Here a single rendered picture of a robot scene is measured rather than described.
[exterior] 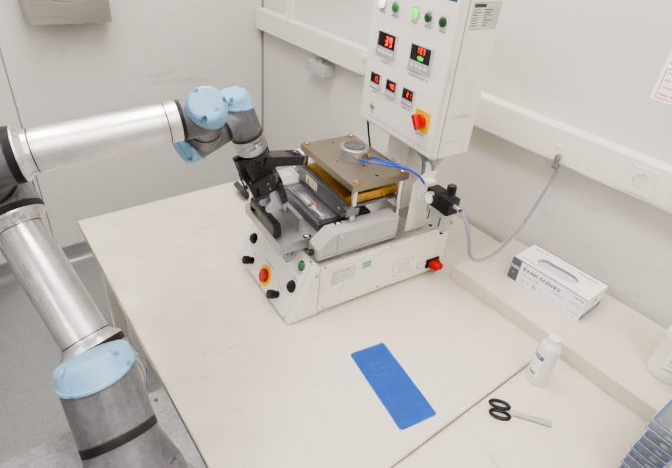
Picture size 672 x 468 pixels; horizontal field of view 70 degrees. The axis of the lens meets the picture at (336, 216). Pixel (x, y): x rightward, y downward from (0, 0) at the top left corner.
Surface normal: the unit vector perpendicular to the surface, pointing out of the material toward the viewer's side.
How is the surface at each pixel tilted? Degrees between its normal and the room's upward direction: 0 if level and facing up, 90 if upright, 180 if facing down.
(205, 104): 46
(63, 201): 90
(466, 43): 90
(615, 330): 0
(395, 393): 0
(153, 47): 90
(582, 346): 0
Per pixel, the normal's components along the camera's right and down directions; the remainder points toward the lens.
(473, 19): 0.53, 0.50
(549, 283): -0.77, 0.23
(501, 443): 0.08, -0.84
